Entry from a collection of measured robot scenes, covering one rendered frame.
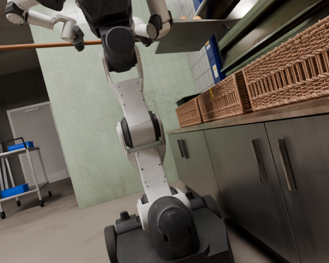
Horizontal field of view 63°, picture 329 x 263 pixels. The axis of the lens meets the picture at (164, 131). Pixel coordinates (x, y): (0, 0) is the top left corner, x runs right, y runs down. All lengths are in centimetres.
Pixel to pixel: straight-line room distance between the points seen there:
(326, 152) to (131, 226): 99
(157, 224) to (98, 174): 219
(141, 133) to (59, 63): 218
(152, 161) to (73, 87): 207
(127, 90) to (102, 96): 184
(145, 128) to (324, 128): 72
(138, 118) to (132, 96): 11
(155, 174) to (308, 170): 65
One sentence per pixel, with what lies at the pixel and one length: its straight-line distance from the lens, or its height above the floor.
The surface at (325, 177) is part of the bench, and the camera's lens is 68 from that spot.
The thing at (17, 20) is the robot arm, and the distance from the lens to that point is 164.
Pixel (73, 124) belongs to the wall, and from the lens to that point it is 307.
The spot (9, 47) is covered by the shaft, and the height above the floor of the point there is 133.
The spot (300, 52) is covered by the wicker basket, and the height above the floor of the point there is 69.
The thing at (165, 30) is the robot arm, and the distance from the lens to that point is 150.
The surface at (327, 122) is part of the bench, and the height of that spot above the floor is 53.
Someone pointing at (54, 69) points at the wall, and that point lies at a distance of 320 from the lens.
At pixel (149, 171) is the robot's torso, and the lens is 118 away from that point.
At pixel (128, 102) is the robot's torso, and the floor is 76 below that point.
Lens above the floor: 60
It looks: level
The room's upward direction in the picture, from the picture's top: 15 degrees counter-clockwise
